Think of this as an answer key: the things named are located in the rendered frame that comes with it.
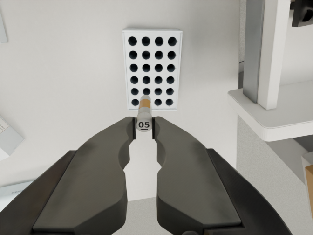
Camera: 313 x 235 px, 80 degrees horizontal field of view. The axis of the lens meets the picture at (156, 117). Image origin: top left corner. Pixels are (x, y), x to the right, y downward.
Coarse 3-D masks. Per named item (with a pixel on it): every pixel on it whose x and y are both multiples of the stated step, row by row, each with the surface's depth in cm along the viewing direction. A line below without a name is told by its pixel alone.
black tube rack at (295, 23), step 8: (296, 0) 19; (304, 0) 19; (312, 0) 19; (296, 8) 20; (304, 8) 19; (312, 8) 19; (296, 16) 20; (304, 16) 20; (312, 16) 19; (296, 24) 20; (304, 24) 20
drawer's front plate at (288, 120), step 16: (240, 96) 26; (288, 96) 24; (304, 96) 23; (240, 112) 24; (256, 112) 22; (272, 112) 21; (288, 112) 21; (304, 112) 20; (256, 128) 21; (272, 128) 19; (288, 128) 19; (304, 128) 19
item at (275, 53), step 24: (264, 0) 18; (288, 0) 17; (264, 24) 19; (288, 24) 23; (312, 24) 23; (264, 48) 20; (288, 48) 24; (312, 48) 24; (264, 72) 21; (288, 72) 26; (312, 72) 26; (264, 96) 22
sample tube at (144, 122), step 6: (144, 96) 17; (144, 102) 16; (150, 102) 16; (138, 108) 15; (144, 108) 15; (150, 108) 15; (138, 114) 14; (144, 114) 14; (150, 114) 14; (138, 120) 13; (144, 120) 13; (150, 120) 13; (138, 126) 13; (144, 126) 13; (150, 126) 13
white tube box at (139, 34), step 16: (128, 32) 26; (144, 32) 26; (160, 32) 26; (176, 32) 26; (128, 48) 27; (144, 48) 27; (160, 48) 27; (176, 48) 28; (128, 64) 28; (144, 64) 32; (160, 64) 32; (176, 64) 29; (128, 80) 30; (144, 80) 31; (160, 80) 31; (176, 80) 30; (128, 96) 31; (160, 96) 31; (176, 96) 31
